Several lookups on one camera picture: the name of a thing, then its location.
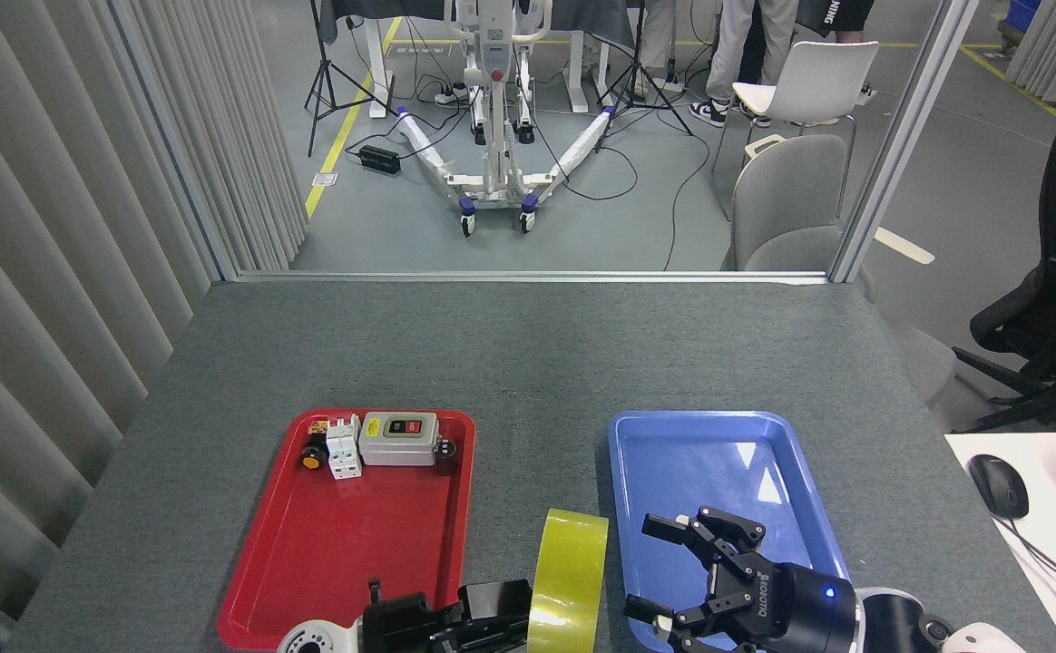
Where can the silver aluminium post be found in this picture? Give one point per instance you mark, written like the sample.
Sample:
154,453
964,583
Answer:
909,127

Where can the black power adapter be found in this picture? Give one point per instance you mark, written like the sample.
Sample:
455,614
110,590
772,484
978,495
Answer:
379,160

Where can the silver aluminium rail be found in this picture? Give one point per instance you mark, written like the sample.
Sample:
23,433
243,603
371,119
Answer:
528,277

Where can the black round knob switch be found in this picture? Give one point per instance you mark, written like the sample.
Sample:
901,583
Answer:
445,458

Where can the grey switch box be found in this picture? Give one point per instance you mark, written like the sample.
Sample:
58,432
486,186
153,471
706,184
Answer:
398,449

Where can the person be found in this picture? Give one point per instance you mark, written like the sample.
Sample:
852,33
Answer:
660,27
841,14
746,45

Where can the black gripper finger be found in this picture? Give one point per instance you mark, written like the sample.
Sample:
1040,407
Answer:
718,621
496,603
718,526
492,642

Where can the blue plastic tray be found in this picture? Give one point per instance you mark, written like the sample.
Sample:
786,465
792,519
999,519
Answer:
673,453

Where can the white plastic chair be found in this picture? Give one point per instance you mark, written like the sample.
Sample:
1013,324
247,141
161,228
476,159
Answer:
818,77

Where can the blue storage bin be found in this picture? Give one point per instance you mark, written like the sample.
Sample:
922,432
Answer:
1025,14

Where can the grey upholstered chair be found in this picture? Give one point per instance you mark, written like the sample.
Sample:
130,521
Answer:
787,199

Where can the dark cloth covered table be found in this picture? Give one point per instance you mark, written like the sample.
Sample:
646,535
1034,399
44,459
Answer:
582,14

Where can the white desk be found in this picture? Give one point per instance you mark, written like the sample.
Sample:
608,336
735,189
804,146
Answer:
1050,490

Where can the black yellow push button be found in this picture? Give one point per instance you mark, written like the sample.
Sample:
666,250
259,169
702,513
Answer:
312,458

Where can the yellow tape roll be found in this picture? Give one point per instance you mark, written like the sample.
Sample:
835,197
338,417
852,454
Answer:
569,580

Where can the red plastic tray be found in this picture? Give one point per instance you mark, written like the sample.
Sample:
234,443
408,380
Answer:
337,544

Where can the black computer mouse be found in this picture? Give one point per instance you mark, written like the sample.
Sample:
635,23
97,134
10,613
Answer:
1000,485

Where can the black tripod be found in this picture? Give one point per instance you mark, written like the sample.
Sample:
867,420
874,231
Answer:
320,63
637,63

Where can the white circuit breaker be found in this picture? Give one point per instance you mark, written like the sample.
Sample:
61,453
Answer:
344,453

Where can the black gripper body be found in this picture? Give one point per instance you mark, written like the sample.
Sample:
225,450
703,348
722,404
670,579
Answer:
401,626
809,612

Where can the white wheeled stand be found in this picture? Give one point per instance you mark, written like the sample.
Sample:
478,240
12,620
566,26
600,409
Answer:
494,109

